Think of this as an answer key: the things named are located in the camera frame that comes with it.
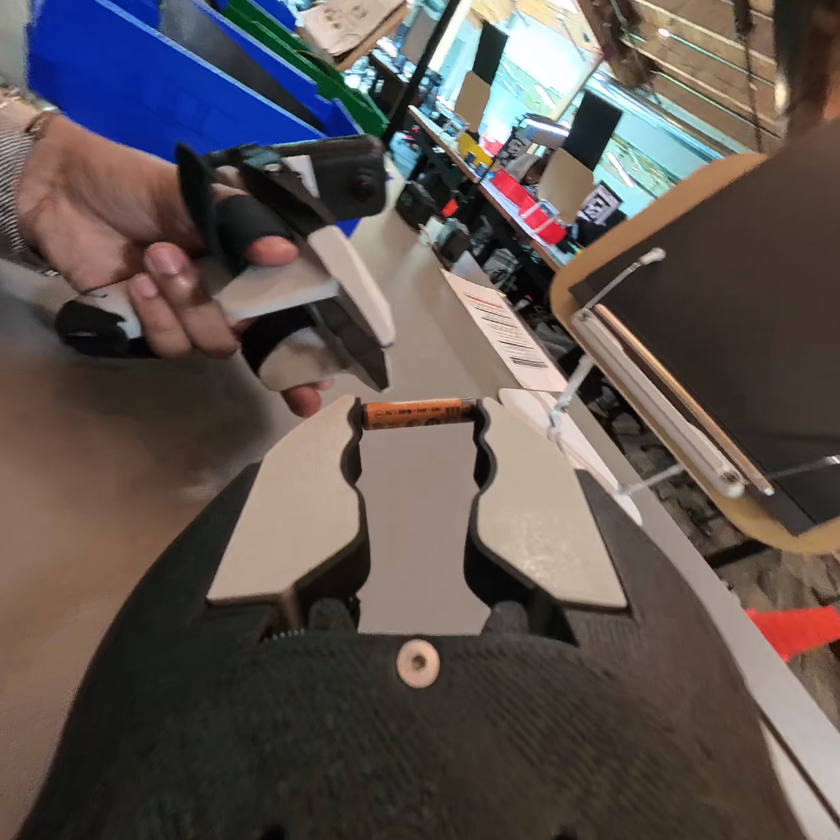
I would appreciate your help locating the person's left hand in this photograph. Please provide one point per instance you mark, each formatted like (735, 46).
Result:
(105, 210)

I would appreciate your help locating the metal wristwatch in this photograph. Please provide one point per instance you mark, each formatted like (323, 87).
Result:
(33, 116)

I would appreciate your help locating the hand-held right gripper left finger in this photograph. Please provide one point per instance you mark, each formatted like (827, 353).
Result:
(295, 525)

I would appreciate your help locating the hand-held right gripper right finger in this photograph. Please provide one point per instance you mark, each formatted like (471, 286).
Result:
(545, 525)

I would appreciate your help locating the white stand base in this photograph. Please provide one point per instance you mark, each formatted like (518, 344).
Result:
(584, 446)

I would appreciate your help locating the blue bin with sticker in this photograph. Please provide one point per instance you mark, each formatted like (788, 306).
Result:
(105, 72)

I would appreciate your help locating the red bin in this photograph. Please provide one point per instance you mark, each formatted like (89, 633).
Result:
(532, 208)

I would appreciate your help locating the black metal pole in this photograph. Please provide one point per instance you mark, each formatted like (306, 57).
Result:
(420, 72)

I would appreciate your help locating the brown cardboard board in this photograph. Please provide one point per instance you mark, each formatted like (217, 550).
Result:
(348, 26)

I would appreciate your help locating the green storage bin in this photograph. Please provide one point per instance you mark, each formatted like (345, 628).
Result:
(335, 79)

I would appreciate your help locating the plain blue bin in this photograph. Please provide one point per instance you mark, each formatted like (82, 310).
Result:
(282, 66)

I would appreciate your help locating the printed paper sheets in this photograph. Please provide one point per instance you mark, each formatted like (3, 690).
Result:
(505, 328)

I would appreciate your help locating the orange battery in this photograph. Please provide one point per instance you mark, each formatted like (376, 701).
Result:
(418, 414)

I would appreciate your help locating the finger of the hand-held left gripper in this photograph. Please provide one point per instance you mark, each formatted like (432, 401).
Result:
(348, 282)
(302, 365)

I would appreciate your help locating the black device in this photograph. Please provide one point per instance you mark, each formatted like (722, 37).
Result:
(453, 243)
(418, 204)

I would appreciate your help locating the orange object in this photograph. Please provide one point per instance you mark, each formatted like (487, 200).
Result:
(801, 630)

